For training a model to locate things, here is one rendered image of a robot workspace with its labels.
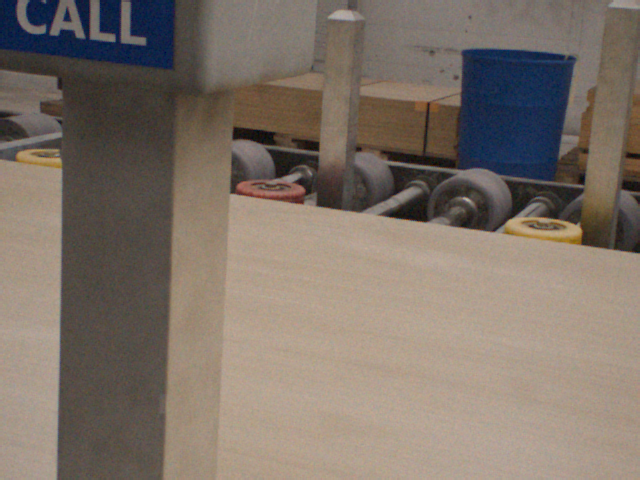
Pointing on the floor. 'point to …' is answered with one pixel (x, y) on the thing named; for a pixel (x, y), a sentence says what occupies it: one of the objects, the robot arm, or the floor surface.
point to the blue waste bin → (514, 110)
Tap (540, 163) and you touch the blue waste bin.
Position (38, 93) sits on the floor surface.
